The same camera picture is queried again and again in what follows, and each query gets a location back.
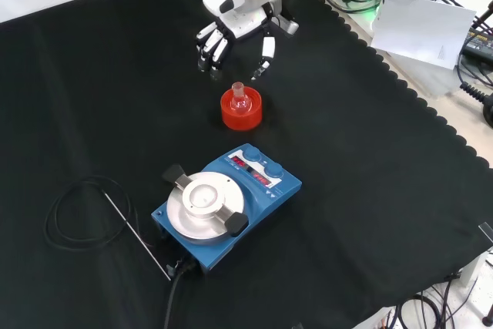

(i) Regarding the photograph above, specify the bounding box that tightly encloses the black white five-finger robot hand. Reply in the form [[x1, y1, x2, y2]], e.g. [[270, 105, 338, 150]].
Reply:
[[195, 0, 286, 82]]

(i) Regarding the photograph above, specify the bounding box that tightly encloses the clear glass round-bottom flask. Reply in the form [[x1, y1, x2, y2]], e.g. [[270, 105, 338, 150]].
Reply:
[[230, 81, 253, 116]]

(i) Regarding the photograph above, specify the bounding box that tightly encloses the black bench cloth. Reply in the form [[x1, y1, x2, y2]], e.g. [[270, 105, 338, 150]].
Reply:
[[0, 0, 493, 329]]

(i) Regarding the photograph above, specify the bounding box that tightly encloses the pale board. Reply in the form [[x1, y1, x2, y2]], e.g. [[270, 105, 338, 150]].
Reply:
[[370, 0, 478, 72]]

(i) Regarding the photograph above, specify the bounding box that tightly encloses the blue-base heater with steel plate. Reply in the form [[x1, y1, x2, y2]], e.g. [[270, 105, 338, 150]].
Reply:
[[150, 143, 304, 277]]

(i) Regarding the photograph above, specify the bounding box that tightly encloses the black power adapter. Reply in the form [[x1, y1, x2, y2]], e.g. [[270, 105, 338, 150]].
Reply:
[[461, 30, 493, 68]]

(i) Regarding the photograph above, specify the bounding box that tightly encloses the clear cloth clip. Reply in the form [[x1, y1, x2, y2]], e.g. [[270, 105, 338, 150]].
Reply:
[[478, 222, 493, 246]]

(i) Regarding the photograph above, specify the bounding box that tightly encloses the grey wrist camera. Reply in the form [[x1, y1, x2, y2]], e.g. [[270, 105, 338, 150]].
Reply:
[[275, 12, 300, 36]]

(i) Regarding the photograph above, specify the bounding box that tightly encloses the orange flask support ring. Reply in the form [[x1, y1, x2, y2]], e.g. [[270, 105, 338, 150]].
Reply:
[[220, 88, 263, 132]]

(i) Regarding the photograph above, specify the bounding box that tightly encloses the steel probe with black cable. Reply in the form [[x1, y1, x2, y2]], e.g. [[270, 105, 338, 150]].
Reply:
[[43, 174, 173, 282]]

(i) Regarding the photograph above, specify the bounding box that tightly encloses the black coiled cable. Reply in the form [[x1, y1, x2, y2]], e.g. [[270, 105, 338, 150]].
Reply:
[[460, 81, 493, 109]]

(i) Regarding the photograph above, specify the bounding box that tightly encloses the black heater power cable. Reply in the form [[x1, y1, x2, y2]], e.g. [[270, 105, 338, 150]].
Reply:
[[163, 257, 201, 329]]

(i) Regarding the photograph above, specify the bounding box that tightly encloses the black floor cable bundle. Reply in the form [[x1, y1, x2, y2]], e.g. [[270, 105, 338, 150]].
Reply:
[[396, 251, 493, 329]]

